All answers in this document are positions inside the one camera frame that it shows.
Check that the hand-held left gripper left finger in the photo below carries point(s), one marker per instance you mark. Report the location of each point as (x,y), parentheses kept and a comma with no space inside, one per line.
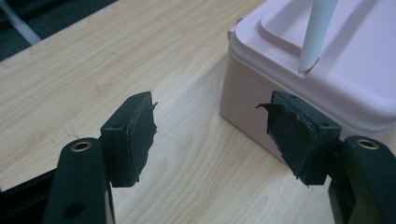
(127,146)

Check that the grey metal stand leg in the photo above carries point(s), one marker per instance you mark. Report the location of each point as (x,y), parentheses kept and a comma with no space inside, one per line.
(19,23)

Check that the pink plastic storage box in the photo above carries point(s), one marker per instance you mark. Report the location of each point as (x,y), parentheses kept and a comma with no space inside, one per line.
(243,93)

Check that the pink plastic box lid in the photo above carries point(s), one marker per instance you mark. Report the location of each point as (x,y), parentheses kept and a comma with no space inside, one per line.
(348,62)

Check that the white tapered stick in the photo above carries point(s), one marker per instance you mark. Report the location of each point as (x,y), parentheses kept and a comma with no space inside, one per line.
(315,34)

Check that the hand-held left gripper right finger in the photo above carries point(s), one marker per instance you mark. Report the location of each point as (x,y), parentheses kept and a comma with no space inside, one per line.
(299,137)

